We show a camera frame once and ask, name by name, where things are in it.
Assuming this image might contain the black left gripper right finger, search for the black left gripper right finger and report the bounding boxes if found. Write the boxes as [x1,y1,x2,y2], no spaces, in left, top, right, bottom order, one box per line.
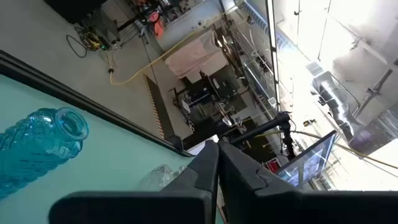
[217,140,398,224]

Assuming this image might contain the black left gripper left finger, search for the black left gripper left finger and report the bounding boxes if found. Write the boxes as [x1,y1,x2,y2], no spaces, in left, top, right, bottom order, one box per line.
[48,139,220,224]

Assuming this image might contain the clear cut glass vase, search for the clear cut glass vase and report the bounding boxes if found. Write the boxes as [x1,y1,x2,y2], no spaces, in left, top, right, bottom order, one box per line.
[136,164,188,192]

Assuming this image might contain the blue textured glass vase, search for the blue textured glass vase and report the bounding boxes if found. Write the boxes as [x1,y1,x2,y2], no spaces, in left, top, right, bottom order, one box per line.
[0,107,90,200]

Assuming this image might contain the black monitor pole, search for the black monitor pole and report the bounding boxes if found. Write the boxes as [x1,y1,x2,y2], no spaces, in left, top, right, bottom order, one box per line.
[229,111,296,161]

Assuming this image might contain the computer monitor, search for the computer monitor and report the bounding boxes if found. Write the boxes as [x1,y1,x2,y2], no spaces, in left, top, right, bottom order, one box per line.
[275,129,339,188]

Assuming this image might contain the hazard-striped black ramp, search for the hazard-striped black ramp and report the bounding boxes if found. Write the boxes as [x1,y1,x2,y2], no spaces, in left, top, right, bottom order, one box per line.
[142,73,184,147]

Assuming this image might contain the pink covered table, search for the pink covered table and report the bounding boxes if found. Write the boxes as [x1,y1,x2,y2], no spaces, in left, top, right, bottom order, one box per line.
[164,29,230,84]

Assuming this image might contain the long ceiling light strip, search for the long ceiling light strip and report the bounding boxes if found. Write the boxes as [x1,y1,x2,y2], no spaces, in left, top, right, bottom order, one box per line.
[265,0,282,111]

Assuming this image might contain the silver ceiling duct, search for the silver ceiling duct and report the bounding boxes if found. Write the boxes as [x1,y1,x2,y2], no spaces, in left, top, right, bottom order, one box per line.
[312,70,357,142]

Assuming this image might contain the yellow extension cable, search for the yellow extension cable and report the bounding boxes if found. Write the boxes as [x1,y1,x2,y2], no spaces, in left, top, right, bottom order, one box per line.
[108,4,246,86]

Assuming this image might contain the black cable loop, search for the black cable loop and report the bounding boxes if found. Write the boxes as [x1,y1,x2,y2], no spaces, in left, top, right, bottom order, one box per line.
[65,33,89,59]

